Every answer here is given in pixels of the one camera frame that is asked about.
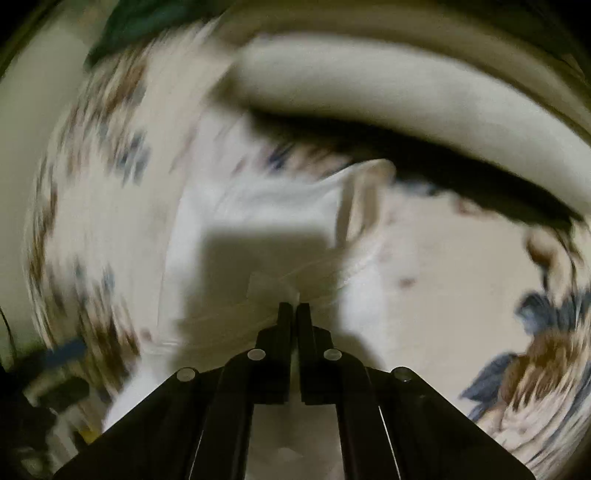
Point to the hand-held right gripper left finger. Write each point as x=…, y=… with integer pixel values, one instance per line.
x=284, y=323

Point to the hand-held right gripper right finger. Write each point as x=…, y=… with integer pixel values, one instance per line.
x=304, y=323

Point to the beige pillow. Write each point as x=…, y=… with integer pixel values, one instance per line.
x=383, y=97

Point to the dark green cloth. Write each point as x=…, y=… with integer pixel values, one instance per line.
x=134, y=23

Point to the white small garment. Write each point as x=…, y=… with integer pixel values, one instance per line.
x=258, y=217

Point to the floral printed bed sheet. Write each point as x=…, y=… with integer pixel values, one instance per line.
x=443, y=286

